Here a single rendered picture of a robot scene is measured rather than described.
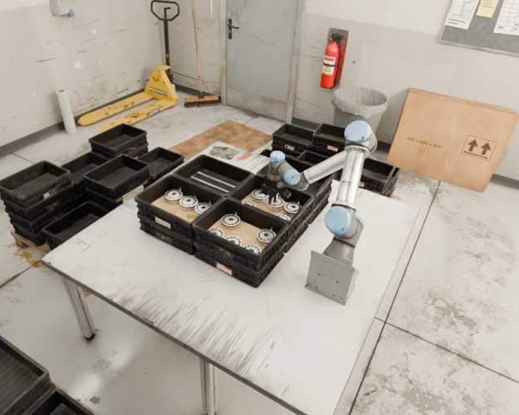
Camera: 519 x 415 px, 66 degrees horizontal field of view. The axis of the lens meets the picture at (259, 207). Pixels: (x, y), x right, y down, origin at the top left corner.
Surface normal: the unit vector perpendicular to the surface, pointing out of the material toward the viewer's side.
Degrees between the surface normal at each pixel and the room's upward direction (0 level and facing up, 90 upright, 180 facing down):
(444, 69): 90
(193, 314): 0
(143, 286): 0
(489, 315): 0
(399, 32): 90
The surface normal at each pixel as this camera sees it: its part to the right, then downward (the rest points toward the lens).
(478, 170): -0.48, 0.25
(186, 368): 0.05, -0.80
